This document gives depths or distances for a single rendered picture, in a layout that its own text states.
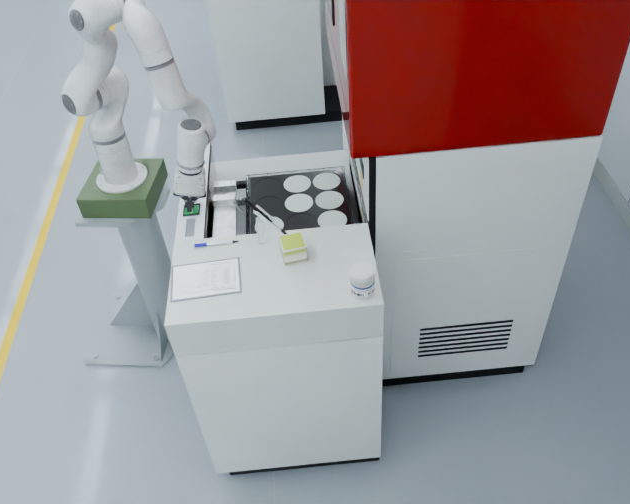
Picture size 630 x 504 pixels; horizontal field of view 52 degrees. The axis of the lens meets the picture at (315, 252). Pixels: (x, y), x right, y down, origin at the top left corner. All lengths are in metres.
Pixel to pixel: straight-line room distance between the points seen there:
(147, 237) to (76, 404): 0.84
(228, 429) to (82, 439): 0.81
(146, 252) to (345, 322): 1.07
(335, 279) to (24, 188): 2.76
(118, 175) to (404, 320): 1.18
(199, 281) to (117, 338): 1.27
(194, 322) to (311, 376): 0.44
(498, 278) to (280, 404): 0.89
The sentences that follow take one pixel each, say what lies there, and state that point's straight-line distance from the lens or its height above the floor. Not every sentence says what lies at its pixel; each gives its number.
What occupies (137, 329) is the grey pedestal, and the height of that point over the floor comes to 0.02.
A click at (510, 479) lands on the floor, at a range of 2.69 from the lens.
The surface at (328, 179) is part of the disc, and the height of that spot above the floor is 0.90.
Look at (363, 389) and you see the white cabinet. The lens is 2.17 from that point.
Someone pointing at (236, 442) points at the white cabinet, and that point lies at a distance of 2.41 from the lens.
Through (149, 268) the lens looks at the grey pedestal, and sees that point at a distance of 2.74.
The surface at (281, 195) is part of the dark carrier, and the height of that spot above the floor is 0.90.
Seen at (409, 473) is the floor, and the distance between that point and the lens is 2.65.
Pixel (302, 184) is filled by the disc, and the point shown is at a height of 0.90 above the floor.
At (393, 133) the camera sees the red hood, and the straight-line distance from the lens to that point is 1.89.
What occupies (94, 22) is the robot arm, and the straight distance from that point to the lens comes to 2.00.
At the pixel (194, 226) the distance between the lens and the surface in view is 2.17.
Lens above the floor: 2.36
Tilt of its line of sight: 44 degrees down
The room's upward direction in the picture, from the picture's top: 5 degrees counter-clockwise
